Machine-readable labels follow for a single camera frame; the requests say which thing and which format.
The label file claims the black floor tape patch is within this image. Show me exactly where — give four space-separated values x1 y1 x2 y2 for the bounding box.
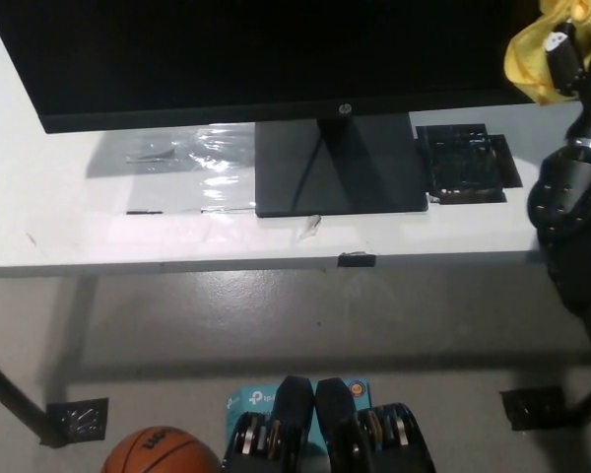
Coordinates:
499 387 580 430
43 397 110 442

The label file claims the yellow microfibre cloth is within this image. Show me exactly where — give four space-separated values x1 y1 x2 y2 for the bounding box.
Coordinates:
502 0 591 107

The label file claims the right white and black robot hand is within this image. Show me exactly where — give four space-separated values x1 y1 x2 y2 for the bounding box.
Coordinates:
541 7 591 145

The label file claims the crumpled clear tape piece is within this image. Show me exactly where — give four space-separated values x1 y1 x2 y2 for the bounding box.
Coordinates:
297 214 322 242

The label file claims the orange basketball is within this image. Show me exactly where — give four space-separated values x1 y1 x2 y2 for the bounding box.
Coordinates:
100 426 223 473

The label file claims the black HP monitor with stand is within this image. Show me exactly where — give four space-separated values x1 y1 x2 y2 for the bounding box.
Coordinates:
0 0 580 219

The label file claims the clear shiny plastic sheet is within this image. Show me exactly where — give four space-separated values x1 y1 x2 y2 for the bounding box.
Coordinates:
86 122 257 216

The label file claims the black slanted desk leg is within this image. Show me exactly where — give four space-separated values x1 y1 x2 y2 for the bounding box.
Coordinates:
0 349 48 438

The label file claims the teal tp-link box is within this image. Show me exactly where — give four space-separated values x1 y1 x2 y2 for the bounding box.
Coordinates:
225 377 373 459

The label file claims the white desk leg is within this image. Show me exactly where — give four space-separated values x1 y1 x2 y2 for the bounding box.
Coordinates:
51 274 99 401

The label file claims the black perforated tray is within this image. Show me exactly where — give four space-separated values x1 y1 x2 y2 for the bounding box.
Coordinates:
415 122 508 206

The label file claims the left black robot body block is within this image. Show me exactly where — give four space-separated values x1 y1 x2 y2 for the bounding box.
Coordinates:
221 374 316 473

